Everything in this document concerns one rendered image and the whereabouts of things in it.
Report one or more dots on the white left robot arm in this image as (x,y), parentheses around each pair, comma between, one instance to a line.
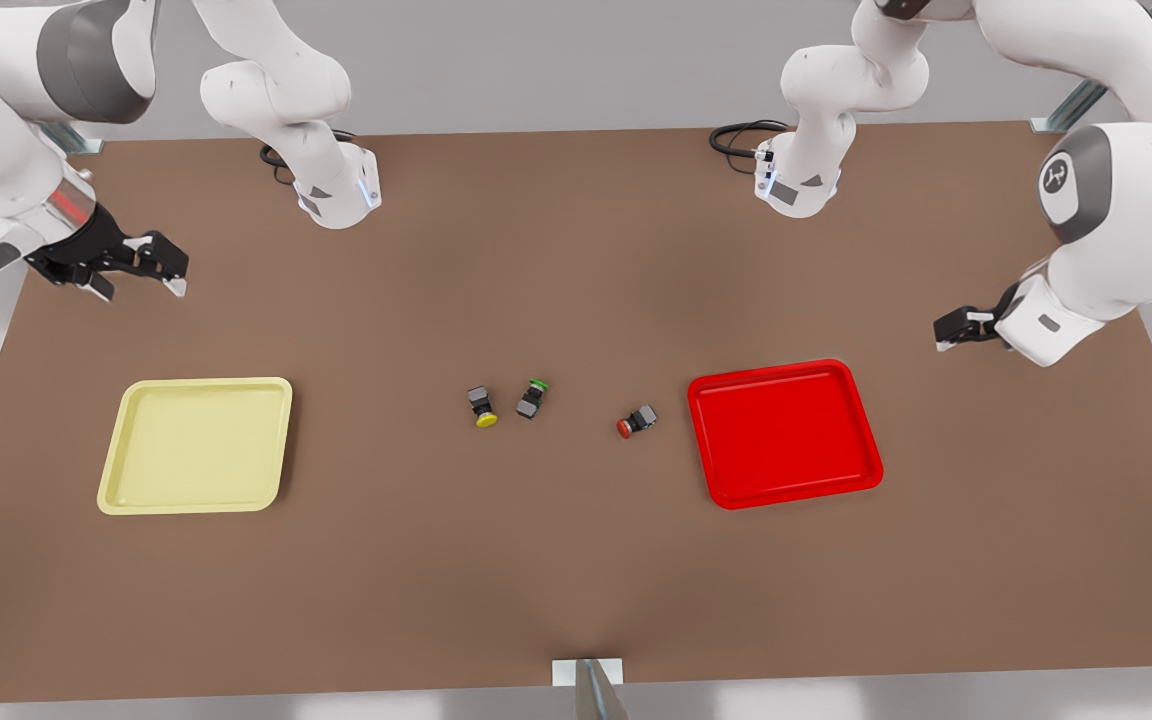
(1116,260)

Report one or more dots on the pale yellow square tray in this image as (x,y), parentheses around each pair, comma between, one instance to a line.
(196,445)

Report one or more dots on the red square tray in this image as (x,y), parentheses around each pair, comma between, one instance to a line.
(784,433)

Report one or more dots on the yellow push button switch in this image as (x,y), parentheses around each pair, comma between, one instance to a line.
(483,407)

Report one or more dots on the red push button switch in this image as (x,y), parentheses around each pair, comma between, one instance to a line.
(638,420)

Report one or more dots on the green push button switch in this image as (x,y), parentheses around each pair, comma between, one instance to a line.
(532,398)

